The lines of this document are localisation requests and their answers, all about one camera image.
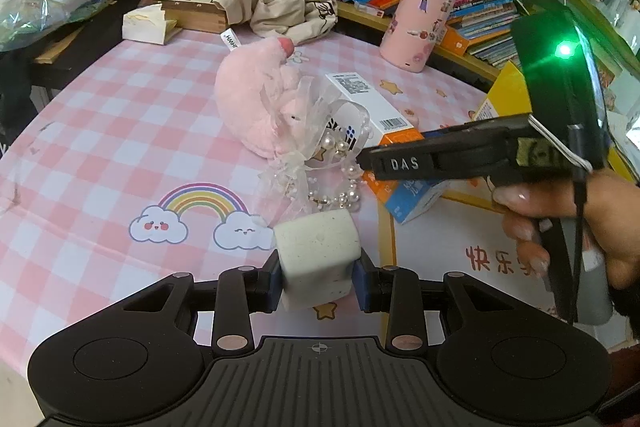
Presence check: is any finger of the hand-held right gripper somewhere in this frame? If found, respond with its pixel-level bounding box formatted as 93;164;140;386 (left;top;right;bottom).
357;114;532;182

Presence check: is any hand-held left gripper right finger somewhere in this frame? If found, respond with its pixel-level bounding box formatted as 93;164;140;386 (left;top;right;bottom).
351;252;502;354

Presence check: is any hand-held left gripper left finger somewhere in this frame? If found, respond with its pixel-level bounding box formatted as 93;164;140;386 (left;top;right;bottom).
120;251;282;356

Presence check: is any white wall charger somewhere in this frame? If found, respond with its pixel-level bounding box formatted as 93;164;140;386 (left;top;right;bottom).
273;209;362;311

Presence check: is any yellow cardboard box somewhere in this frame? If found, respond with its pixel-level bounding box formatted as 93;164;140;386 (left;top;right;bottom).
472;61;533;124

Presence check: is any blue and orange carton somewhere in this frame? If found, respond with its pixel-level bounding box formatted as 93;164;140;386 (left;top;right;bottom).
362;172;449;226

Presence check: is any pearl bead bracelet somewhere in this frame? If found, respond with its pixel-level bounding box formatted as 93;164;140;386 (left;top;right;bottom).
307;132;363;214

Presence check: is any white and orange carton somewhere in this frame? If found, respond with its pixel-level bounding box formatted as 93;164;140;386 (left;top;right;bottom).
325;72;423;148

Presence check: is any white lace ribbon bow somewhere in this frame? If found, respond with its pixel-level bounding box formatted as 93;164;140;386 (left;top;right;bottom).
257;77;373;220

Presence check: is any pink plush toy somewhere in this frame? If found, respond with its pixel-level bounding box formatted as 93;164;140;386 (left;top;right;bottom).
215;38;313;156

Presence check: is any person's right hand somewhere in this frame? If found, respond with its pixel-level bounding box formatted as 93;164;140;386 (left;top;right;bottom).
492;169;640;289

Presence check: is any pink printed cylinder tin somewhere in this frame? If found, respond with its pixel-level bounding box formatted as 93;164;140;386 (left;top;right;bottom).
379;0;459;74

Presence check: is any pink checkered tablecloth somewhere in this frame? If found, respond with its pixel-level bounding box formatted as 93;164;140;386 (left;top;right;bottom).
0;27;640;390

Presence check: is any cream tissue box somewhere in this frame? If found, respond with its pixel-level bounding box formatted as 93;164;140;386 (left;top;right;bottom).
122;4;182;46

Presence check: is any dark wooden side table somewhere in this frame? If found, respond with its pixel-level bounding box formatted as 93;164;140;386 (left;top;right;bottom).
30;0;127;90

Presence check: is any clear plastic bag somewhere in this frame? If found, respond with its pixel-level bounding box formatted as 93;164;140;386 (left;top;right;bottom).
0;0;119;52

